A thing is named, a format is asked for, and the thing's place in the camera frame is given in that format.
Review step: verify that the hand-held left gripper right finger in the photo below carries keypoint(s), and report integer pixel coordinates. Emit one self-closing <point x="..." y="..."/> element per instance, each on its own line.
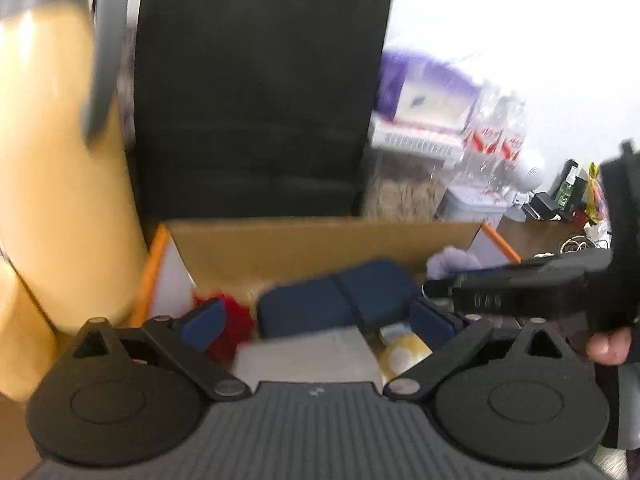
<point x="432" y="325"/>

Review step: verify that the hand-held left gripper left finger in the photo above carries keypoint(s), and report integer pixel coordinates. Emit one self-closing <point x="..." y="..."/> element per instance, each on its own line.
<point x="205" y="320"/>

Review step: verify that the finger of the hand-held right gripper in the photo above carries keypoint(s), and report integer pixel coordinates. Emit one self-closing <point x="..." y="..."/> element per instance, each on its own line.
<point x="440" y="285"/>

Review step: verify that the cardboard box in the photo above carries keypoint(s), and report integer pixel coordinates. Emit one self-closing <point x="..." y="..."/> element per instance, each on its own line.
<point x="310" y="245"/>

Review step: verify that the person's right hand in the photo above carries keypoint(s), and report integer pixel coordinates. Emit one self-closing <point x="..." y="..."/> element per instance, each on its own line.
<point x="607" y="347"/>

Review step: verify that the purple fluffy pouch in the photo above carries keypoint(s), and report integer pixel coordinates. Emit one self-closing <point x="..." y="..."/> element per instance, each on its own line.
<point x="457" y="260"/>

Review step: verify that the red fluffy ball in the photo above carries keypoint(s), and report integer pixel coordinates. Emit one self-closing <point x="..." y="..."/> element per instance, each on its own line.
<point x="237" y="317"/>

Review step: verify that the round yellow tape roll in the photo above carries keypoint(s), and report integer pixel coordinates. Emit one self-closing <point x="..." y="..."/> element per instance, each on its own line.
<point x="402" y="355"/>

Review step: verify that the black charger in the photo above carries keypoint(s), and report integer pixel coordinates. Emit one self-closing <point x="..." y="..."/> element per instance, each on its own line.
<point x="545" y="206"/>

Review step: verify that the white printed tin box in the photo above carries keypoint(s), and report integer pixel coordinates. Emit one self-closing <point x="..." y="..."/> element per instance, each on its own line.
<point x="470" y="207"/>

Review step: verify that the green bottle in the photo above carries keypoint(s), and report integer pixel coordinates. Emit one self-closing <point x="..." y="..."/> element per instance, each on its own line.
<point x="565" y="190"/>

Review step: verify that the clear container with brown contents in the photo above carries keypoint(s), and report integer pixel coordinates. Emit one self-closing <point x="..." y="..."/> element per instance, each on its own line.
<point x="400" y="195"/>

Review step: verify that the yellow packet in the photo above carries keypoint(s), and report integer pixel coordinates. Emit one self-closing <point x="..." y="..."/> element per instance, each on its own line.
<point x="595" y="195"/>

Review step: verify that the navy blue pouch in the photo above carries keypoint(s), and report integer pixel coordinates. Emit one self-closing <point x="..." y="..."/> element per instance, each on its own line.
<point x="310" y="305"/>

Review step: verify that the white paper sheet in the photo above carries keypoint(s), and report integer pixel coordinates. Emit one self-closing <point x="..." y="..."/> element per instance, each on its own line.
<point x="305" y="357"/>

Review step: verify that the white robot toy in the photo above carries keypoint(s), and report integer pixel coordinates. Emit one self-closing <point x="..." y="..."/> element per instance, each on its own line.
<point x="530" y="172"/>

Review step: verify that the clear water bottle red label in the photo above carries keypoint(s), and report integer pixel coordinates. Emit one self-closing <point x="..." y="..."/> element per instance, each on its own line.
<point x="512" y="144"/>
<point x="482" y="137"/>

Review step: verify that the white plastic basket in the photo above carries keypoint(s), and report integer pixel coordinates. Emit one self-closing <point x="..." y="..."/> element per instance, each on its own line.
<point x="400" y="137"/>

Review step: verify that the purple tissue pack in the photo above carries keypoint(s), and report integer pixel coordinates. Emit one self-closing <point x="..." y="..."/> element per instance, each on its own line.
<point x="425" y="95"/>

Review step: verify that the black chair back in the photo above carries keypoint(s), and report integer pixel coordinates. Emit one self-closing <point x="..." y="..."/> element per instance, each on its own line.
<point x="250" y="85"/>

